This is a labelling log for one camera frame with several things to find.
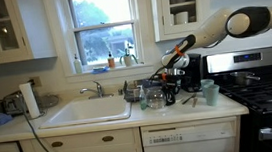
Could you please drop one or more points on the glass bowl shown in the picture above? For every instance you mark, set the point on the glass bowl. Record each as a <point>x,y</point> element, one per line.
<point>156,98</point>

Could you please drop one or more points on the white paper towel roll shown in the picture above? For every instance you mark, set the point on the white paper towel roll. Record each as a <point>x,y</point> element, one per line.
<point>30,100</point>

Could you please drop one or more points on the white pot with plant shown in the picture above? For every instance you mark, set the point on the white pot with plant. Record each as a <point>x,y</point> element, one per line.
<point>127,59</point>

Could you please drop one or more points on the small beige wooden block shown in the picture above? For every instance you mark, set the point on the small beige wooden block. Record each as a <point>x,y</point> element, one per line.
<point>195,102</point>

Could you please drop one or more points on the wall power outlet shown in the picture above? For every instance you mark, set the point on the wall power outlet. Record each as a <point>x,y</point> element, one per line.
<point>36,81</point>

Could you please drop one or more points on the chrome faucet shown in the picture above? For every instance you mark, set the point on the chrome faucet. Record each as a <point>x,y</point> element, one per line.
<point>97,89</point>

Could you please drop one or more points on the chrome toaster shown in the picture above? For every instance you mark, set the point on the chrome toaster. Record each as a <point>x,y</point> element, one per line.
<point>13,104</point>

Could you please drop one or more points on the blue sponge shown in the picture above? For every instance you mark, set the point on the blue sponge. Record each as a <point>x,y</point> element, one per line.
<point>100,69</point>

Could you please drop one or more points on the glass lid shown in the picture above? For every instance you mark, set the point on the glass lid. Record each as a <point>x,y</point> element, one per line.
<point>48,100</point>

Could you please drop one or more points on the stainless steel saucepan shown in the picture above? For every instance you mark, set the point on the stainless steel saucepan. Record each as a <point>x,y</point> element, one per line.
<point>241,78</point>

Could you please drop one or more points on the white kitchen sink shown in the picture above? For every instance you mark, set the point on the white kitchen sink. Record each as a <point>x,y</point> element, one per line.
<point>89,111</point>

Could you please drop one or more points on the orange soap bottle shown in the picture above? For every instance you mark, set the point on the orange soap bottle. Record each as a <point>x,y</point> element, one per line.
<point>111,61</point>

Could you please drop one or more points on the kitchen window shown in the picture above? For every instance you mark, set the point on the kitchen window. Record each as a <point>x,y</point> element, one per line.
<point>104,25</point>

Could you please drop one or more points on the dark dish rack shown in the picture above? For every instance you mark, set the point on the dark dish rack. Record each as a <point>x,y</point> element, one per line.
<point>134,90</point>

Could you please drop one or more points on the white mug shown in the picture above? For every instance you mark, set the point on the white mug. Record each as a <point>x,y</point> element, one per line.
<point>181,18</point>

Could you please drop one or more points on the white soap bottle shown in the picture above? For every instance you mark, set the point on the white soap bottle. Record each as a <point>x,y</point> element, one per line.
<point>78,65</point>

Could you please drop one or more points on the black coffee maker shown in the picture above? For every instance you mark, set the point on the black coffee maker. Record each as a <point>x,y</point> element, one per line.
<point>193,77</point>

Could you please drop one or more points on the blue cloth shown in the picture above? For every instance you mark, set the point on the blue cloth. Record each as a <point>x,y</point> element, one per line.
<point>1,119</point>

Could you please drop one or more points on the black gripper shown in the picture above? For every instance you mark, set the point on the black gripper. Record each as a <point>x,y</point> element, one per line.
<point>170,80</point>

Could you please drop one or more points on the teal hand soap pump bottle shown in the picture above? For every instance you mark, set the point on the teal hand soap pump bottle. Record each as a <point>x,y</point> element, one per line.
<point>143,100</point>

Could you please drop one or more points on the white wall cabinet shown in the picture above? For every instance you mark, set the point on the white wall cabinet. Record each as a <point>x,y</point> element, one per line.
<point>7,31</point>

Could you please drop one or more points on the teal plastic cup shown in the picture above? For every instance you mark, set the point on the teal plastic cup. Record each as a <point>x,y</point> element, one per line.
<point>205,82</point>
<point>213,95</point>

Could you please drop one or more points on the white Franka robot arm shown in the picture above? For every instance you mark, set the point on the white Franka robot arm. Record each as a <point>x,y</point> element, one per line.
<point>218,28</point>

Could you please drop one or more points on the white dishwasher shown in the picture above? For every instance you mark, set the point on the white dishwasher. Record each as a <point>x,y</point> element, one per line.
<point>191,141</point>

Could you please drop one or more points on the white glass-door cabinet with mugs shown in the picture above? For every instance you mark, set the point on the white glass-door cabinet with mugs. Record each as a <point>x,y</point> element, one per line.
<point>182,4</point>

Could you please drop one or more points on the black gas stove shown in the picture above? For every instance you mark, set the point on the black gas stove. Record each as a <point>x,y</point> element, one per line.
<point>269,103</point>

